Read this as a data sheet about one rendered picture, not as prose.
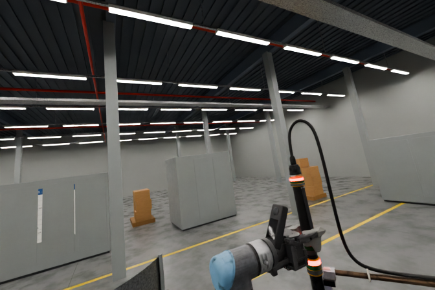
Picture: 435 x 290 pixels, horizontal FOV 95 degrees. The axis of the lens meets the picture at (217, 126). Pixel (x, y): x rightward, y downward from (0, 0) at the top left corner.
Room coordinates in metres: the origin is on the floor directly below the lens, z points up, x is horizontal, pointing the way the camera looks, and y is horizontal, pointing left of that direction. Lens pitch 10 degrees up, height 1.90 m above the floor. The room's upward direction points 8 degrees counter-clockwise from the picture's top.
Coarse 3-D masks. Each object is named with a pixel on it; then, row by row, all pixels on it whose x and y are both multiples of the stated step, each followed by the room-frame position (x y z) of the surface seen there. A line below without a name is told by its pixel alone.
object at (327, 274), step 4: (332, 268) 0.66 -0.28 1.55; (324, 272) 0.65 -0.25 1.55; (328, 272) 0.64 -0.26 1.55; (332, 272) 0.64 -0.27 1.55; (324, 276) 0.65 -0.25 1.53; (328, 276) 0.64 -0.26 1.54; (332, 276) 0.64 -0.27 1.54; (336, 276) 0.65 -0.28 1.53; (324, 280) 0.65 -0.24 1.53; (328, 280) 0.64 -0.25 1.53; (332, 280) 0.64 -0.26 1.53; (324, 284) 0.65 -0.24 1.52; (328, 284) 0.64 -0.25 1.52; (332, 284) 0.64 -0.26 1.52; (328, 288) 0.65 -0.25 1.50; (332, 288) 0.66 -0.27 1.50
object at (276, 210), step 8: (272, 208) 0.64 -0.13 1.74; (280, 208) 0.61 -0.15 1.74; (272, 216) 0.63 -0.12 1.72; (280, 216) 0.60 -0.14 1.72; (272, 224) 0.62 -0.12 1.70; (280, 224) 0.60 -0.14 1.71; (272, 232) 0.61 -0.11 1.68; (280, 232) 0.60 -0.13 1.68; (272, 240) 0.60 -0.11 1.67; (280, 240) 0.60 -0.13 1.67; (280, 248) 0.60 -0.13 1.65
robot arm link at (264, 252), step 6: (258, 240) 0.59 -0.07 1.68; (252, 246) 0.62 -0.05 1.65; (258, 246) 0.57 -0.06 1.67; (264, 246) 0.57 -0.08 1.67; (258, 252) 0.55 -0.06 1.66; (264, 252) 0.56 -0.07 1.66; (270, 252) 0.56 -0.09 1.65; (264, 258) 0.55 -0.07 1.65; (270, 258) 0.56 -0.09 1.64; (264, 264) 0.55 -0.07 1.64; (270, 264) 0.56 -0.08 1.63; (264, 270) 0.55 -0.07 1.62; (270, 270) 0.57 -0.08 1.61
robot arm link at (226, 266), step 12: (228, 252) 0.54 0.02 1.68; (240, 252) 0.54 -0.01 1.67; (252, 252) 0.55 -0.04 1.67; (216, 264) 0.51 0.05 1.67; (228, 264) 0.51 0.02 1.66; (240, 264) 0.52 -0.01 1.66; (252, 264) 0.53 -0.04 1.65; (216, 276) 0.51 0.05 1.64; (228, 276) 0.50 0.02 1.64; (240, 276) 0.51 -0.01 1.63; (252, 276) 0.54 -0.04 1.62; (216, 288) 0.52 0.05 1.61; (228, 288) 0.51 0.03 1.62; (240, 288) 0.51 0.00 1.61
